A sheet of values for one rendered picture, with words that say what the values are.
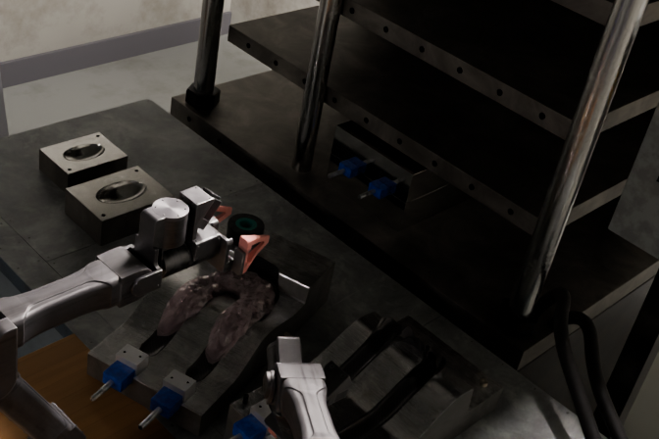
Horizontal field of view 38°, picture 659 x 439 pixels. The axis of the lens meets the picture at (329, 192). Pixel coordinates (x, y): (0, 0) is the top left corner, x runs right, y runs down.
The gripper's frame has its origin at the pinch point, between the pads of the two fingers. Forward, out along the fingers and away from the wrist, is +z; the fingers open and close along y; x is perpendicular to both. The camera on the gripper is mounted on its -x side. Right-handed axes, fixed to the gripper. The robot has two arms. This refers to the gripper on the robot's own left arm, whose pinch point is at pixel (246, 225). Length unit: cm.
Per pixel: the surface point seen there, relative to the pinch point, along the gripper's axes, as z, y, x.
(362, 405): 13.3, -24.0, 31.0
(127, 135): 41, 86, 39
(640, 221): 79, -37, 5
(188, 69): 187, 229, 116
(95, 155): 24, 77, 35
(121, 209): 14, 52, 32
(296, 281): 25.7, 7.1, 28.3
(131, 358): -13.3, 10.5, 31.8
